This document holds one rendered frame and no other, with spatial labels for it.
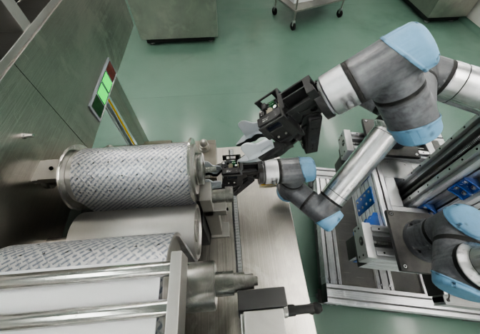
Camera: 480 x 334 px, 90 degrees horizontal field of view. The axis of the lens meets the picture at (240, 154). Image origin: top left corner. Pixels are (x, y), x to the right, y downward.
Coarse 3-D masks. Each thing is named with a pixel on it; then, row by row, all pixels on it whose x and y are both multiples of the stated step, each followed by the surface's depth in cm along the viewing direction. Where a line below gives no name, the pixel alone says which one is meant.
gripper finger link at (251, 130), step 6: (240, 126) 50; (246, 126) 50; (252, 126) 50; (246, 132) 52; (252, 132) 52; (258, 132) 51; (240, 138) 54; (246, 138) 52; (252, 138) 52; (240, 144) 54
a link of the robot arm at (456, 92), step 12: (444, 60) 43; (456, 60) 44; (432, 72) 42; (444, 72) 43; (456, 72) 43; (468, 72) 42; (444, 84) 44; (456, 84) 43; (468, 84) 42; (444, 96) 45; (456, 96) 44; (468, 96) 43; (468, 108) 45
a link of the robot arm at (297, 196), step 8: (280, 184) 76; (304, 184) 77; (280, 192) 79; (288, 192) 76; (296, 192) 75; (304, 192) 74; (312, 192) 75; (288, 200) 80; (296, 200) 75; (304, 200) 73
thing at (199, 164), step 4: (196, 156) 53; (200, 156) 53; (196, 160) 53; (200, 160) 52; (196, 164) 52; (200, 164) 52; (204, 164) 58; (196, 168) 52; (200, 168) 52; (196, 172) 52; (200, 172) 52; (204, 172) 57; (196, 176) 52; (200, 176) 52; (204, 176) 57; (196, 180) 53; (200, 180) 53; (204, 180) 56; (196, 184) 54; (200, 184) 55
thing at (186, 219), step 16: (144, 208) 54; (160, 208) 53; (176, 208) 53; (192, 208) 53; (80, 224) 50; (96, 224) 50; (112, 224) 50; (128, 224) 50; (144, 224) 50; (160, 224) 50; (176, 224) 50; (192, 224) 50; (192, 240) 49
